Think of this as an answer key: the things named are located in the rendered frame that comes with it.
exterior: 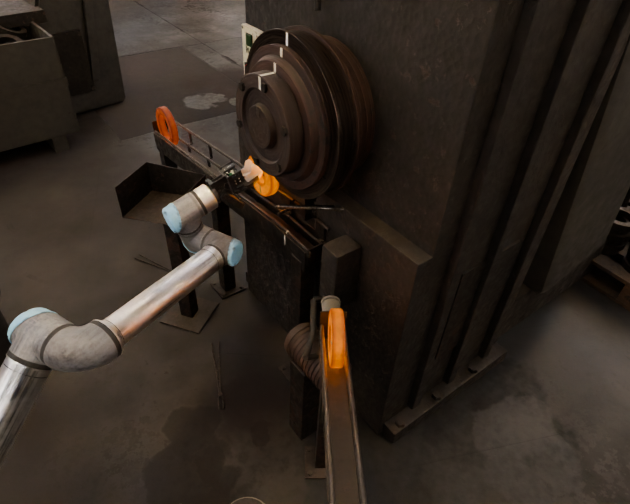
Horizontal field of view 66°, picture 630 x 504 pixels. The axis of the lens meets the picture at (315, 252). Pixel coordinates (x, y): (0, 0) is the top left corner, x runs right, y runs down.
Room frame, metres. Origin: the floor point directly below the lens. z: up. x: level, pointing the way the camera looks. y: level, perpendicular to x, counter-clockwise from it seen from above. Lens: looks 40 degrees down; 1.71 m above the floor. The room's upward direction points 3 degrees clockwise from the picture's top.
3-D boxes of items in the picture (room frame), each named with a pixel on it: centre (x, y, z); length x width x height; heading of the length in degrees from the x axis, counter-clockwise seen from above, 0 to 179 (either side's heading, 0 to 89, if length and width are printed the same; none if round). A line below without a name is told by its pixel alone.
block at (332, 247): (1.13, -0.08, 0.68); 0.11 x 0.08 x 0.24; 129
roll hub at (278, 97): (1.24, 0.15, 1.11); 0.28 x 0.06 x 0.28; 39
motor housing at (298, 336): (0.96, -0.03, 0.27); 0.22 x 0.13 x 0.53; 39
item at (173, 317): (1.55, 0.59, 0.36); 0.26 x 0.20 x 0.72; 74
